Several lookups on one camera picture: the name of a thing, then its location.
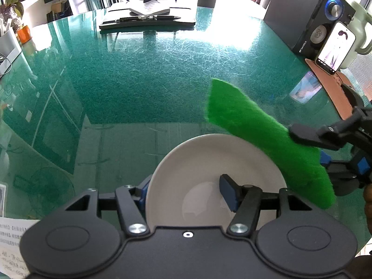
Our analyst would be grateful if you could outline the green cleaning cloth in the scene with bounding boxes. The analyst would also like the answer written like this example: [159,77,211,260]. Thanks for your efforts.
[206,79,336,209]

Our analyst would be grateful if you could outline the white ceramic bowl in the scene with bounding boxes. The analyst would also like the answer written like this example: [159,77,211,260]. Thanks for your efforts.
[146,134,286,229]

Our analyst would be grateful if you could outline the person's right hand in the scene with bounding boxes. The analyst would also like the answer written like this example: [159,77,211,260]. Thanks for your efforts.
[363,184,372,234]

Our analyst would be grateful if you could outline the brown leather mouse pad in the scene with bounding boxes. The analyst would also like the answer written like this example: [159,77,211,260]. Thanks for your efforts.
[305,59,364,120]

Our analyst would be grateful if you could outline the smartphone with lit screen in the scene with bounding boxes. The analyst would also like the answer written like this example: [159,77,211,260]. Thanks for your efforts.
[315,21,356,75]

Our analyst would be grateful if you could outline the pale green kettle jug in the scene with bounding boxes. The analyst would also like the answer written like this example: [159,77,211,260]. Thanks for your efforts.
[340,1,372,69]

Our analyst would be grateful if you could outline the black speaker with blue knob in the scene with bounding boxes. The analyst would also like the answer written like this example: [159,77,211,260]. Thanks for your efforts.
[264,0,356,59]

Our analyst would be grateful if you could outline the white printed paper sheet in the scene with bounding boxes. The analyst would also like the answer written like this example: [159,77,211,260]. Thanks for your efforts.
[0,217,38,278]

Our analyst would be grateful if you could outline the black laptop stand tray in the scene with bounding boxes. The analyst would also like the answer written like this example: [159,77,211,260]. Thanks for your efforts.
[98,4,197,30]

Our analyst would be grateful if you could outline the black pen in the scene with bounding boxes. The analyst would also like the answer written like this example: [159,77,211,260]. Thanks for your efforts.
[115,15,180,23]

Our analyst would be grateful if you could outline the white notebook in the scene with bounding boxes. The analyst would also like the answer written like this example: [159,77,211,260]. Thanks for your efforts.
[127,0,170,16]

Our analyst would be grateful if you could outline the grey box on side desk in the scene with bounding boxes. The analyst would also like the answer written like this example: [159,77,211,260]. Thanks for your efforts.
[0,28,21,76]

